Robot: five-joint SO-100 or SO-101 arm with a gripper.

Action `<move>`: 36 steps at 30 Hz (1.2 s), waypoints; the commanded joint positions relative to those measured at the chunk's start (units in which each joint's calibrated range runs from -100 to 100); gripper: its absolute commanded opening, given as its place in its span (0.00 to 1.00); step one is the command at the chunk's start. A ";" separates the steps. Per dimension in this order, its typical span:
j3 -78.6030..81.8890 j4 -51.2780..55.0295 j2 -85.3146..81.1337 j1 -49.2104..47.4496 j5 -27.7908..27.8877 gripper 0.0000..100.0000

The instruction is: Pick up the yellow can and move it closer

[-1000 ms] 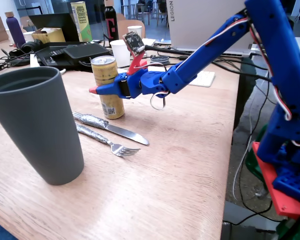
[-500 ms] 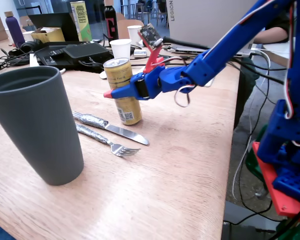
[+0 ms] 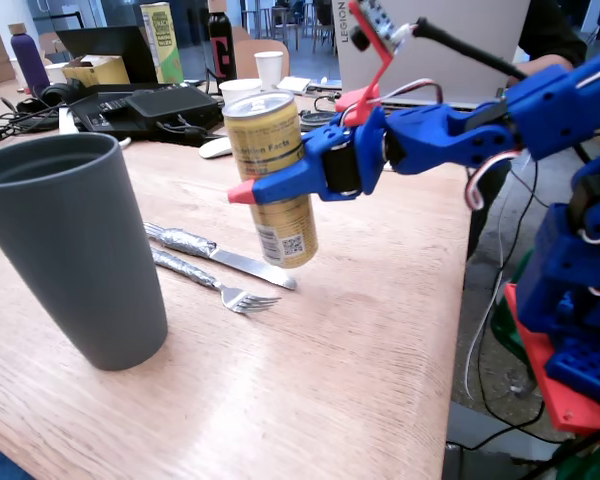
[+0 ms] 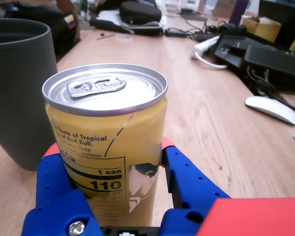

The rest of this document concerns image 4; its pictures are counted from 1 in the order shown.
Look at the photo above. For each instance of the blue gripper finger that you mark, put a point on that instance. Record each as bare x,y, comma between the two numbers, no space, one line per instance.
56,196
186,182

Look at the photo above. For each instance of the yellow drink can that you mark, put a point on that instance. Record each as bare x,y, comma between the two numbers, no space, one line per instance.
100,147

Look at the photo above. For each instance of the grey plastic cup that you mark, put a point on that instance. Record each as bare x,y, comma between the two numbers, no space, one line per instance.
19,98

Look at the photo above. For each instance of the white computer mouse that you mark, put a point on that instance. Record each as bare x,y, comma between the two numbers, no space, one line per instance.
273,109

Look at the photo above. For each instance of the flat black device with buttons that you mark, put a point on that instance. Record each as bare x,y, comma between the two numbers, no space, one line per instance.
228,51

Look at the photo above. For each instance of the white power strip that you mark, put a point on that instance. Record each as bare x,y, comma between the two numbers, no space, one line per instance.
204,45

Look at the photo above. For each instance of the black box device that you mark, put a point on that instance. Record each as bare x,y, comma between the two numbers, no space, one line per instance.
273,64

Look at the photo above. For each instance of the black power adapter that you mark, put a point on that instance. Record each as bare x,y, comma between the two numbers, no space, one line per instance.
174,32

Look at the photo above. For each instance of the clear round lid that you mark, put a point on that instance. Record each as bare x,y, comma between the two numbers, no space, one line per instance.
123,37

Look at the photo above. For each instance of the thin brown stick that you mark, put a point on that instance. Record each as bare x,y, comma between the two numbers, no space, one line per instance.
105,37

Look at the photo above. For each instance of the yellow cardboard box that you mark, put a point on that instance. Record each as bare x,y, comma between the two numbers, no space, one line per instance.
263,30

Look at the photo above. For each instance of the black backpack with flag patch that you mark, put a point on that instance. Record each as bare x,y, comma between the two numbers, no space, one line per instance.
51,24

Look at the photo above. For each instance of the black flat pouch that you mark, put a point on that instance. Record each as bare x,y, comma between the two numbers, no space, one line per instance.
108,24

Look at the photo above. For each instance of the black zip case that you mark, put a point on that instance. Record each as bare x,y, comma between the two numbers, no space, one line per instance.
140,12

